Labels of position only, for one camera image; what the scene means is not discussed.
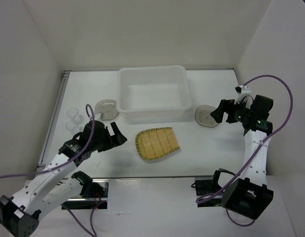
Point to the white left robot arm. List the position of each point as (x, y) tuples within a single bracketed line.
[(21, 213)]

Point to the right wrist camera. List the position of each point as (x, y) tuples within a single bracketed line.
[(243, 91)]

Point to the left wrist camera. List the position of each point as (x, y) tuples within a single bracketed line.
[(98, 116)]

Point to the clear glass cup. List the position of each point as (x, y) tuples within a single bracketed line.
[(74, 114), (73, 127)]

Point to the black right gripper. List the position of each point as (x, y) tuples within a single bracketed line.
[(227, 105)]

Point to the right clear glass plate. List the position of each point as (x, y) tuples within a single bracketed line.
[(203, 116)]

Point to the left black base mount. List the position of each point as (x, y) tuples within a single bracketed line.
[(96, 197)]

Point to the white plastic bin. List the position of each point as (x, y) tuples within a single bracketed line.
[(153, 94)]

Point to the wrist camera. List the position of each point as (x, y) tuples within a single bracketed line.
[(243, 91), (98, 116)]

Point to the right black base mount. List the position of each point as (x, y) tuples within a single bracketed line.
[(206, 186)]

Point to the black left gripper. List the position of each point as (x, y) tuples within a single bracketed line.
[(118, 138)]

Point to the clear glass plate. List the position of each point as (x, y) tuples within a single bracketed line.
[(108, 109), (203, 116)]

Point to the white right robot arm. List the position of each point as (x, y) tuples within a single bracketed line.
[(249, 195)]

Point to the left clear glass plate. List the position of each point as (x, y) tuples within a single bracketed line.
[(108, 109)]

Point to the woven bamboo tray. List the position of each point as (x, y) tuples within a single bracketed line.
[(156, 143)]

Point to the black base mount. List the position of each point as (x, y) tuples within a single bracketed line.
[(206, 186), (96, 197)]

